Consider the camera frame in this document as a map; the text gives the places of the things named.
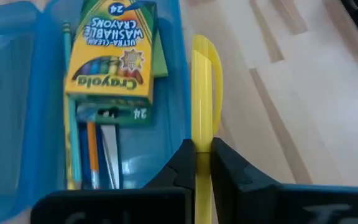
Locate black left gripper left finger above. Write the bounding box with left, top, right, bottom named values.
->
left=30, top=138, right=197, bottom=224

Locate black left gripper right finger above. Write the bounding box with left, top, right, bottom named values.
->
left=211, top=137, right=358, bottom=224

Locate orange pencil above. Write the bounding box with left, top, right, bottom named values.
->
left=86, top=120, right=101, bottom=190

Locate Crayola crayon box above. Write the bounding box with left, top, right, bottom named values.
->
left=64, top=0, right=159, bottom=126

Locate blue plastic pencil box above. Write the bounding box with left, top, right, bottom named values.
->
left=0, top=0, right=193, bottom=224

